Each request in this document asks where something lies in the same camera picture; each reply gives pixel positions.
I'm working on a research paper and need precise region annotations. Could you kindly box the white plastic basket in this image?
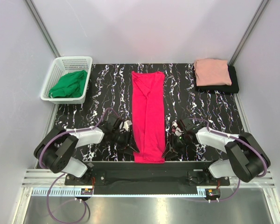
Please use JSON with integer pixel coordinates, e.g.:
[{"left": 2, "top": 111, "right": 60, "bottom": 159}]
[{"left": 40, "top": 56, "right": 92, "bottom": 105}]

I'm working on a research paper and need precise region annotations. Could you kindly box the folded black t-shirt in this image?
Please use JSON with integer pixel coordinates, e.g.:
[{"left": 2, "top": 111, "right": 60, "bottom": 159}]
[{"left": 195, "top": 66, "right": 239, "bottom": 94}]

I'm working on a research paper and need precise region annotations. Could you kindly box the black marble table mat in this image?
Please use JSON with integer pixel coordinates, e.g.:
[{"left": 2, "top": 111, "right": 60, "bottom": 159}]
[{"left": 38, "top": 63, "right": 259, "bottom": 162}]

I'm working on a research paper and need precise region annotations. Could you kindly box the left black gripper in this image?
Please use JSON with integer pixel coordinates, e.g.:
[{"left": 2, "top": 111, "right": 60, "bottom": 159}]
[{"left": 111, "top": 130, "right": 139, "bottom": 155}]

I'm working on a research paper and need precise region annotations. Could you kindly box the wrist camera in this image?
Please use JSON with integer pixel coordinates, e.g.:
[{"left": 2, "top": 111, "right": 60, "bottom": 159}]
[
  {"left": 172, "top": 125, "right": 183, "bottom": 136},
  {"left": 119, "top": 120, "right": 132, "bottom": 133}
]

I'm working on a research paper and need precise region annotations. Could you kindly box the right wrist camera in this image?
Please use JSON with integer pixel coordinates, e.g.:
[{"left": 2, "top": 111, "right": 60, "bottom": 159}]
[{"left": 172, "top": 125, "right": 183, "bottom": 136}]

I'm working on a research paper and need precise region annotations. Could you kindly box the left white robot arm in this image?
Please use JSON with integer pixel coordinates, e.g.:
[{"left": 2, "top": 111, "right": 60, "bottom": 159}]
[{"left": 34, "top": 116, "right": 140, "bottom": 185}]

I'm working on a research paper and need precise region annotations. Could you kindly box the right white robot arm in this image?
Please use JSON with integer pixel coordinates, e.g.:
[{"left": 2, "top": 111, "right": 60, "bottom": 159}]
[{"left": 162, "top": 118, "right": 271, "bottom": 185}]

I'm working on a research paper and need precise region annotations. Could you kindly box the green t-shirt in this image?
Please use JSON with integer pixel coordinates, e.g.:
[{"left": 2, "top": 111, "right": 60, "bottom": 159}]
[{"left": 49, "top": 70, "right": 88, "bottom": 98}]

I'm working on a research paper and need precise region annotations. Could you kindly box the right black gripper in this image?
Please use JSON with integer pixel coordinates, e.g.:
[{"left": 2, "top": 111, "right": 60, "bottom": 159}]
[{"left": 161, "top": 133, "right": 190, "bottom": 161}]

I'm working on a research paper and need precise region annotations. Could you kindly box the folded pink t-shirt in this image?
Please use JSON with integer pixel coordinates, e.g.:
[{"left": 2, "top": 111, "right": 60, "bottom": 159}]
[{"left": 194, "top": 58, "right": 232, "bottom": 86}]

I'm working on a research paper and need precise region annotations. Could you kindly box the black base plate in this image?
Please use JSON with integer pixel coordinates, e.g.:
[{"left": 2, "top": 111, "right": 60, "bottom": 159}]
[{"left": 65, "top": 161, "right": 230, "bottom": 196}]

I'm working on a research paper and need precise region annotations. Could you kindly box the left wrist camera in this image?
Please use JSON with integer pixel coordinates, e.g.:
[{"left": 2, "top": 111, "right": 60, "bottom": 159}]
[{"left": 119, "top": 120, "right": 132, "bottom": 133}]

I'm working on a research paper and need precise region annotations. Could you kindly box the red t-shirt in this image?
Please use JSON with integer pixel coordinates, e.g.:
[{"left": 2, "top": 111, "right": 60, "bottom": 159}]
[{"left": 132, "top": 71, "right": 166, "bottom": 164}]

